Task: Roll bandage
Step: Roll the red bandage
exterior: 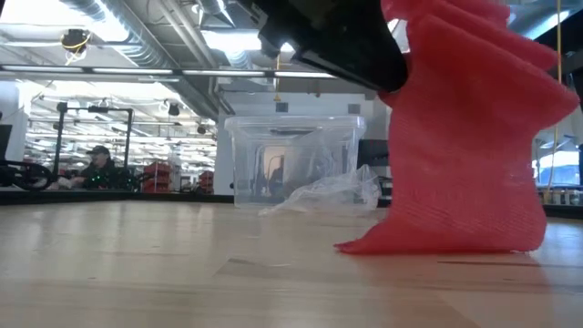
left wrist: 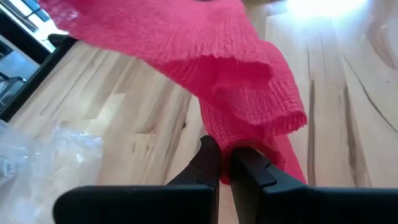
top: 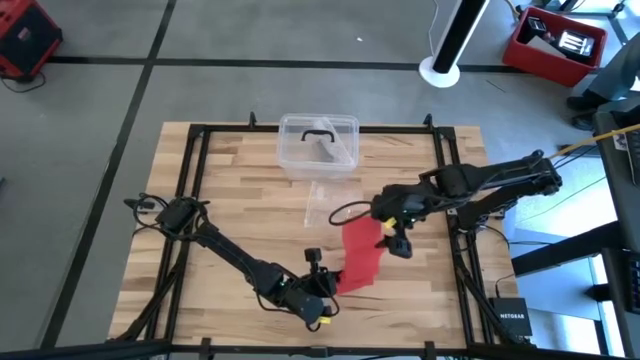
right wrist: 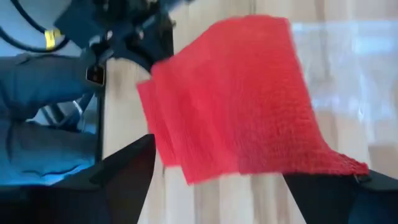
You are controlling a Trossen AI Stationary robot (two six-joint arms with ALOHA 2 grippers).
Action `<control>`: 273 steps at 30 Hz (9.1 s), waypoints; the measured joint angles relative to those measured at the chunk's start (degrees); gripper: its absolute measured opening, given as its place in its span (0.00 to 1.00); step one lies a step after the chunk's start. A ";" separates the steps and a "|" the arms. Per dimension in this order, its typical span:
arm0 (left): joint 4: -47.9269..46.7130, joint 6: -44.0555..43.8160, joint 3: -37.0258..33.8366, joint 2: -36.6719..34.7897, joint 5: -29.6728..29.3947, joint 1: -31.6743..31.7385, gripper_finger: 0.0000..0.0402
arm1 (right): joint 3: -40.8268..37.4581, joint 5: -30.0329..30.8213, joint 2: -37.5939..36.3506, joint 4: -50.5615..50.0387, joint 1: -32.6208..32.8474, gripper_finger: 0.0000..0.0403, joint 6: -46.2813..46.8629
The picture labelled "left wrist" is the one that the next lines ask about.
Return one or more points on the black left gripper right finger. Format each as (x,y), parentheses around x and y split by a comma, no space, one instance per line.
(295,205)

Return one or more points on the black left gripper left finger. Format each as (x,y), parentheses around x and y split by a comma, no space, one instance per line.
(155,205)

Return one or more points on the clear plastic bag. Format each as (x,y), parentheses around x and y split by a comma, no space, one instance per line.
(46,171)

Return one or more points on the red elastic bandage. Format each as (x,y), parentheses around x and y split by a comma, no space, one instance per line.
(186,46)

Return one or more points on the black table edge frame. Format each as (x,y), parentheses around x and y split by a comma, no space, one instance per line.
(31,84)

